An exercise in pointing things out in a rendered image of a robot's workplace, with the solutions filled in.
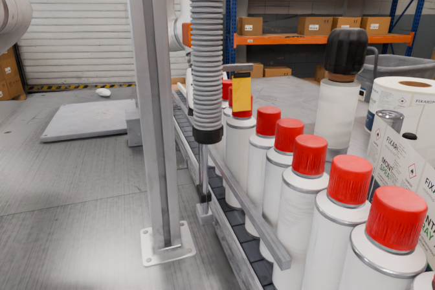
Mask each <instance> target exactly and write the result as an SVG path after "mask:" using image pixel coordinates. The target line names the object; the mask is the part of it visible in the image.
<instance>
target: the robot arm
mask: <svg viewBox="0 0 435 290"><path fill-rule="evenodd" d="M190 3H192V2H191V1H190V0H180V6H181V15H180V16H179V17H178V18H176V15H175V10H174V0H166V6H167V17H168V38H169V49H170V52H177V51H180V50H185V52H186V56H185V61H186V63H187V64H188V66H189V69H187V71H186V102H187V106H188V116H191V117H193V116H194V114H193V111H194V110H193V102H194V101H193V96H192V94H193V91H192V89H193V87H192V85H193V83H192V80H193V78H192V72H191V64H192V61H193V59H192V56H193V54H191V52H192V51H193V50H192V49H191V48H189V47H187V46H185V45H183V36H182V23H190V20H192V18H191V17H190V15H191V14H192V13H191V12H190V9H192V7H190ZM31 21H32V7H31V4H30V2H29V0H0V55H2V54H3V53H4V52H6V51H7V50H8V49H9V48H10V47H12V46H13V45H14V44H15V43H16V42H17V41H18V40H20V38H21V37H22V36H23V35H24V34H25V32H26V31H27V29H28V28H29V26H30V23H31Z"/></svg>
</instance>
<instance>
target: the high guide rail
mask: <svg viewBox="0 0 435 290"><path fill-rule="evenodd" d="M172 96H173V99H174V100H175V101H176V103H177V105H178V106H181V111H182V113H183V115H184V116H185V118H186V119H187V121H188V123H189V124H190V125H191V127H192V125H194V118H193V117H191V116H188V110H187V108H186V107H185V105H184V104H183V103H182V101H181V99H180V98H179V97H178V96H177V94H176V92H175V91H174V90H173V88H172ZM208 154H209V156H210V158H211V159H212V161H213V162H214V164H215V165H216V167H217V169H218V170H219V172H220V174H221V175H222V177H223V178H224V180H225V182H226V183H227V185H228V186H229V188H230V190H231V191H232V193H233V194H234V196H235V198H236V199H237V201H238V203H239V204H240V206H241V207H242V209H243V211H244V212H245V213H246V215H247V217H248V219H249V220H250V222H251V223H252V225H253V227H254V228H255V230H256V231H257V233H258V235H259V236H260V237H261V239H262V241H263V242H264V244H265V246H266V247H267V249H268V251H269V252H270V253H271V256H272V257H273V258H274V260H275V262H276V263H277V265H278V266H279V268H280V270H281V271H284V270H287V269H290V268H291V261H292V259H291V257H290V256H289V255H288V253H287V252H286V250H285V249H284V247H283V246H282V244H281V243H280V242H279V240H278V239H277V237H276V236H275V235H274V233H273V232H272V230H271V229H270V227H269V226H268V224H267V223H266V222H265V220H264V218H262V216H261V214H260V213H259V212H258V210H257V209H256V207H255V206H254V204H253V203H252V201H251V200H250V199H249V197H248V196H247V194H246V193H245V191H244V190H243V188H242V187H241V186H240V184H239V182H237V180H236V178H235V177H234V176H233V174H232V173H231V171H230V170H229V169H228V167H227V165H226V164H225V163H224V161H223V160H222V158H221V157H220V156H219V154H218V153H217V151H216V150H215V148H214V147H213V145H211V144H209V145H208Z"/></svg>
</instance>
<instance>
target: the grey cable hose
mask: <svg viewBox="0 0 435 290"><path fill-rule="evenodd" d="M190 1H191V2H192V3H190V7H192V9H190V12H191V13H192V14H191V15H190V17H191V18H192V20H190V23H192V25H191V26H190V28H191V29H192V31H190V33H191V34H193V36H191V39H192V40H193V41H191V44H192V45H193V46H191V49H192V50H193V51H192V52H191V54H193V56H192V59H193V61H192V65H193V66H192V69H193V71H192V74H193V75H192V78H193V80H192V83H193V85H192V87H193V89H192V91H193V94H192V96H193V101H194V102H193V110H194V111H193V114H194V125H192V136H193V137H194V140H195V141H196V142H197V143H200V144H206V145H209V144H216V143H218V142H220V141H221V140H222V136H223V124H222V84H221V83H222V75H221V74H222V72H223V71H222V70H221V69H222V68H223V66H222V65H221V64H222V63H223V61H221V60H222V59H223V57H222V56H221V54H223V51H221V49H223V46H221V44H223V42H222V41H221V39H223V36H221V34H222V33H223V31H222V30H221V29H222V28H223V26H222V25H221V23H223V20H221V18H222V17H223V15H221V13H222V12H223V9H221V7H222V6H223V4H222V3H221V2H222V1H223V0H190Z"/></svg>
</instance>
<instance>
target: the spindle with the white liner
mask: <svg viewBox="0 0 435 290"><path fill-rule="evenodd" d="M367 47H368V35H367V32H366V31H365V29H363V28H355V27H341V28H334V29H333V30H332V31H331V33H330V35H329V36H328V40H327V44H326V53H325V58H324V68H325V70H326V71H328V77H327V78H324V79H322V80H321V82H320V92H319V97H318V107H317V115H316V122H315V130H314V135H318V136H320V137H323V138H324V139H326V140H327V142H328V149H327V154H326V161H329V162H332V160H333V158H334V157H336V156H338V155H349V154H348V152H347V151H348V148H349V147H350V139H351V133H352V128H353V123H354V119H355V111H356V108H357V103H358V98H359V91H360V88H361V83H360V82H359V81H357V80H356V76H357V74H359V73H360V72H361V71H362V70H363V67H364V61H365V57H366V51H367Z"/></svg>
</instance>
